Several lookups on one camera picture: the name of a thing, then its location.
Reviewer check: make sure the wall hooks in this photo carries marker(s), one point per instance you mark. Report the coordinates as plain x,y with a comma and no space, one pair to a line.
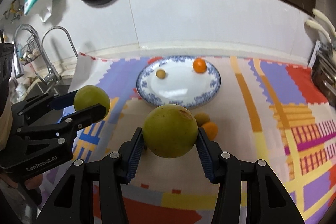
14,12

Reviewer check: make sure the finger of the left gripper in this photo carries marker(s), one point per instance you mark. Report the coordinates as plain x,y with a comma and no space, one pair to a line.
56,101
78,118

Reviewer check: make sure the thin gooseneck water faucet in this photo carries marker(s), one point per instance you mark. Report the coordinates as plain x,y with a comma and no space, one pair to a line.
58,36

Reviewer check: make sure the chrome kitchen faucet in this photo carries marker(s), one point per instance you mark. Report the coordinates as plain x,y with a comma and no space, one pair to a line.
52,75

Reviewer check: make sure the large green apple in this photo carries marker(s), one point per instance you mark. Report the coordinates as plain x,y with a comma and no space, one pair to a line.
170,131
91,95

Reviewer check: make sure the blue white porcelain plate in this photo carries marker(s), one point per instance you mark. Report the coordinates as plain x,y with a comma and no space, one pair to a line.
182,85

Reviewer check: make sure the colourful patterned tablecloth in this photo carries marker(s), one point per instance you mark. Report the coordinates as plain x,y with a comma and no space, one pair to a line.
263,110

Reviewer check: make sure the stainless steel double sink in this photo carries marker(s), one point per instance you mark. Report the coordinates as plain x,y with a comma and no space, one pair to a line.
31,88

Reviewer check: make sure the black wire sponge basket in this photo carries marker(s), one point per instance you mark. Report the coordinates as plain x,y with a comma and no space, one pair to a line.
29,51

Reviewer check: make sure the stainless steel rectangular container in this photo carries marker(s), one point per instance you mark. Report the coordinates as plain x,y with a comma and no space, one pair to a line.
323,76

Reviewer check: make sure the operator left hand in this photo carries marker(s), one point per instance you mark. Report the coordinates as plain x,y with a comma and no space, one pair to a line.
10,188

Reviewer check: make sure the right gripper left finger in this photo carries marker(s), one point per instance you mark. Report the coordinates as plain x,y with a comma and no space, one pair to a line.
72,199

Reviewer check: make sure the small orange mandarin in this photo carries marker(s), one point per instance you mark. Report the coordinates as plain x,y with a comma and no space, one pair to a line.
211,130

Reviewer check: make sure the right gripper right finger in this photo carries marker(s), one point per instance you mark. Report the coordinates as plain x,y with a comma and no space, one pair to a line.
268,201

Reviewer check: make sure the small brown passion fruit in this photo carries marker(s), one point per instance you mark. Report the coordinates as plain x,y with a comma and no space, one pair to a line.
161,74

